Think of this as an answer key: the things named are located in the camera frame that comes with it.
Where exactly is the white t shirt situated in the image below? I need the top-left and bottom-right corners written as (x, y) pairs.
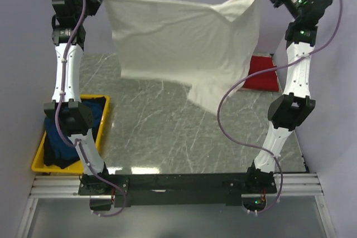
top-left (104, 0), bottom-right (260, 114)

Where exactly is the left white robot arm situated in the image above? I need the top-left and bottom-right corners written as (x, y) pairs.
top-left (44, 0), bottom-right (107, 176)

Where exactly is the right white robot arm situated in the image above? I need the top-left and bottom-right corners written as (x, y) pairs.
top-left (245, 0), bottom-right (332, 192)

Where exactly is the folded red t shirt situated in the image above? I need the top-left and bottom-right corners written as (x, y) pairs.
top-left (242, 56), bottom-right (279, 92)

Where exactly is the black garment in bin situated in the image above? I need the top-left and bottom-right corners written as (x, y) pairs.
top-left (43, 97), bottom-right (108, 169)

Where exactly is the yellow plastic bin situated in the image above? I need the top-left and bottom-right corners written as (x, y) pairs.
top-left (31, 94), bottom-right (110, 174)

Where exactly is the black base bar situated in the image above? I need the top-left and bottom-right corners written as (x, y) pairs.
top-left (78, 173), bottom-right (277, 211)

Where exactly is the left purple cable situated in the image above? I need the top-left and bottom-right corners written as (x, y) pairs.
top-left (37, 0), bottom-right (131, 218)

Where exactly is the purple cable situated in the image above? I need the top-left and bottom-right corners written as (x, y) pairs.
top-left (37, 0), bottom-right (131, 218)
top-left (216, 0), bottom-right (341, 216)

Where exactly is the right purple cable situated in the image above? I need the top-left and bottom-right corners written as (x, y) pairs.
top-left (216, 0), bottom-right (341, 216)

